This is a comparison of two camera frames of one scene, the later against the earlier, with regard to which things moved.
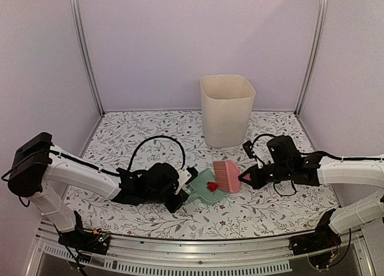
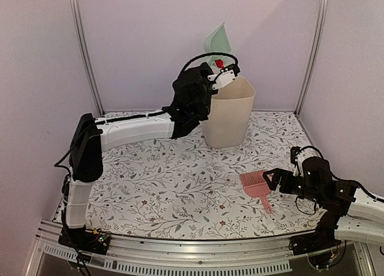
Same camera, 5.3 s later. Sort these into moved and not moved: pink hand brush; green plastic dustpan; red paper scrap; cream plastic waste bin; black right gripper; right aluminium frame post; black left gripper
Moved: pink hand brush; green plastic dustpan; black right gripper; black left gripper; red paper scrap
Not moved: cream plastic waste bin; right aluminium frame post
